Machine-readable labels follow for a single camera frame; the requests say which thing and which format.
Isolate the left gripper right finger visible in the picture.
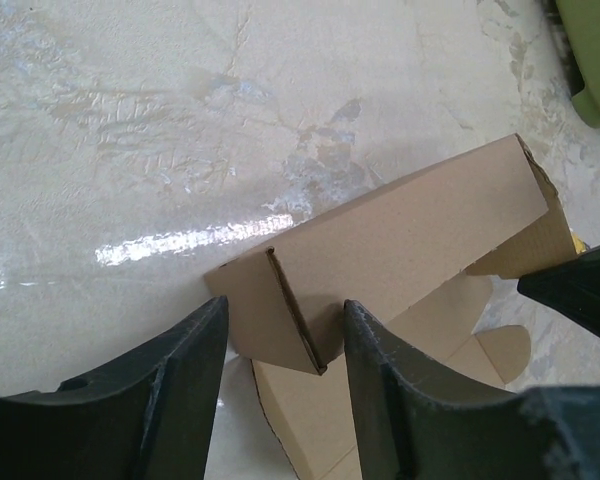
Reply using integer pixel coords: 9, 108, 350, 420
343, 300, 600, 479

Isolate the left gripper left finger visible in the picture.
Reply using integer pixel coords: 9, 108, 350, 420
0, 297, 229, 479

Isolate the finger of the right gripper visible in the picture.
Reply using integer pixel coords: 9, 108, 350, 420
517, 246, 600, 338

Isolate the brown cardboard box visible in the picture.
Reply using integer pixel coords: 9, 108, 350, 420
205, 135, 577, 479

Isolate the olive green plastic bin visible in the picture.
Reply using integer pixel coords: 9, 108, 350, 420
552, 0, 600, 128

